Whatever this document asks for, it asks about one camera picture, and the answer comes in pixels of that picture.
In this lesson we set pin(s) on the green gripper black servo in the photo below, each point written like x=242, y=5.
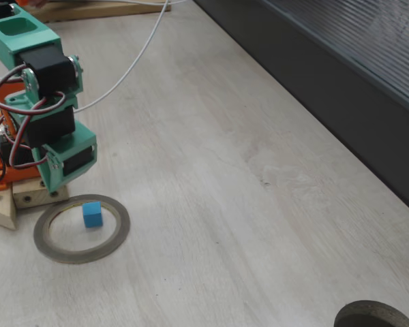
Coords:
x=76, y=164

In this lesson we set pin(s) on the small blue cube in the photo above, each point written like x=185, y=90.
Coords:
x=92, y=214

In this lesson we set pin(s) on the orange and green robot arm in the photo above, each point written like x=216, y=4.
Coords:
x=37, y=38

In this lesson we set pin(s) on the person's right hand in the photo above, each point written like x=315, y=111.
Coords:
x=39, y=2

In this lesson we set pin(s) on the long light wooden plank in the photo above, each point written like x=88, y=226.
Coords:
x=39, y=200

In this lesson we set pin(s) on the light wooden wedge block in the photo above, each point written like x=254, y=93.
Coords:
x=0, y=207

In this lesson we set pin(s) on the brown wooden board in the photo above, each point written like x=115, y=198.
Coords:
x=105, y=12

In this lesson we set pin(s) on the frosted grey-framed desk partition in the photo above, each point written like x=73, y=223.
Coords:
x=327, y=68

